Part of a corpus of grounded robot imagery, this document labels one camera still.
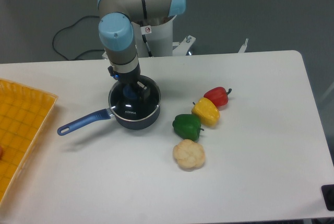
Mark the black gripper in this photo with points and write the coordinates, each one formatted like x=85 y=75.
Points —
x=140 y=88

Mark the glass lid blue knob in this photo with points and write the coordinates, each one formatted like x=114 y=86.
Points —
x=126 y=105

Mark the dark blue saucepan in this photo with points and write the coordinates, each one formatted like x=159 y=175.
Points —
x=106 y=114

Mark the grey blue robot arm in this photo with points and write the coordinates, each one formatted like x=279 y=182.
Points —
x=130 y=29

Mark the green bell pepper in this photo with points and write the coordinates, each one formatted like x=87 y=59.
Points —
x=187 y=126

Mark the yellow bell pepper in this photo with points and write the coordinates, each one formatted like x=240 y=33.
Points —
x=207 y=112

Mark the red bell pepper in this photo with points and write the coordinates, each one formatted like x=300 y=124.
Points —
x=218 y=96

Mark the yellow woven basket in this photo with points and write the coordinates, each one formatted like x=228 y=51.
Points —
x=24 y=111

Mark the black table corner device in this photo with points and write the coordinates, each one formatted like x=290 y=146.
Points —
x=328 y=195

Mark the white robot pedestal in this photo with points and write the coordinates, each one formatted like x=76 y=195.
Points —
x=156 y=39

